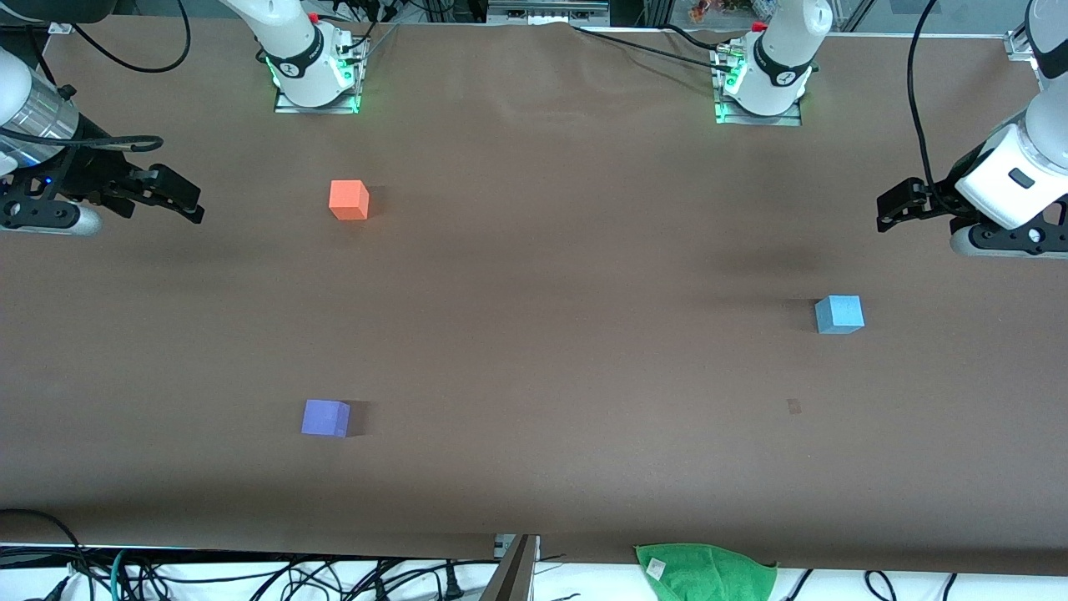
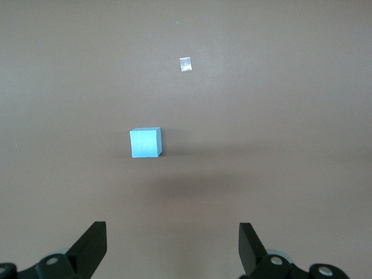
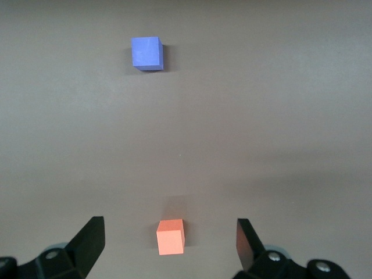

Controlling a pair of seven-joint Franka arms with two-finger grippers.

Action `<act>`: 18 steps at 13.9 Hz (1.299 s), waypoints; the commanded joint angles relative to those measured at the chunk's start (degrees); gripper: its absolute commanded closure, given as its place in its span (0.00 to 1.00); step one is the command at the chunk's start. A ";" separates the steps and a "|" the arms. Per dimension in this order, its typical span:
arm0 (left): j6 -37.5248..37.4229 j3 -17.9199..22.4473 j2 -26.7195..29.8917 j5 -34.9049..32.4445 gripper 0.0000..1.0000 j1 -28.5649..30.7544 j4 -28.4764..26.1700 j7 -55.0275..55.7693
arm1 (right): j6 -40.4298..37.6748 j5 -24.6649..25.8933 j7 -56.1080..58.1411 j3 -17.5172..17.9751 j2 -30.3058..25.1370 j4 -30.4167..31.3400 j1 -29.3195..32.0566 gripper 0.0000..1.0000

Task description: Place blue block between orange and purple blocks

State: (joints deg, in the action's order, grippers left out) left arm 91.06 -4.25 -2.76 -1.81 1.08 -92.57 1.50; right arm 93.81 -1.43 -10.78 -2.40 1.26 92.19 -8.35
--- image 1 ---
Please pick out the blue foam block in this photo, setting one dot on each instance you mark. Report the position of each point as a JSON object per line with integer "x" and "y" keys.
{"x": 838, "y": 315}

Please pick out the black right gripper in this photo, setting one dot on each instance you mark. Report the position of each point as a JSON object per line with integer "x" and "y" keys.
{"x": 93, "y": 174}

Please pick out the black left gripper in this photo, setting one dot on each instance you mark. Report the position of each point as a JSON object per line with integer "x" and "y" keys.
{"x": 936, "y": 200}

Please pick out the silver table corner bracket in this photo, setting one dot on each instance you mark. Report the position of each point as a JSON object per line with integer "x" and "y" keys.
{"x": 62, "y": 27}
{"x": 1022, "y": 43}

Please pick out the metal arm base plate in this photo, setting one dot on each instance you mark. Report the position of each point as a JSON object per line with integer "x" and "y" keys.
{"x": 730, "y": 119}
{"x": 288, "y": 105}

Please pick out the purple foam block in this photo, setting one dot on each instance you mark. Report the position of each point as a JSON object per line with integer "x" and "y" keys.
{"x": 325, "y": 417}

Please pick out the green cloth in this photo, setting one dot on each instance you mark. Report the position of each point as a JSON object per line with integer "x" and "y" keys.
{"x": 709, "y": 576}

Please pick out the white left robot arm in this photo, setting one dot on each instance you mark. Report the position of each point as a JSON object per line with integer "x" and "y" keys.
{"x": 784, "y": 50}

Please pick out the aluminium frame rail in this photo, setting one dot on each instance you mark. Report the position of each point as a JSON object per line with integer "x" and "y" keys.
{"x": 546, "y": 12}

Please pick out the colourful background item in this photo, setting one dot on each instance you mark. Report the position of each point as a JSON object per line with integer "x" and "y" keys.
{"x": 705, "y": 10}

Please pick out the orange foam block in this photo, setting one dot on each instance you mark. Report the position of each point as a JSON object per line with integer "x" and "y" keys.
{"x": 348, "y": 200}

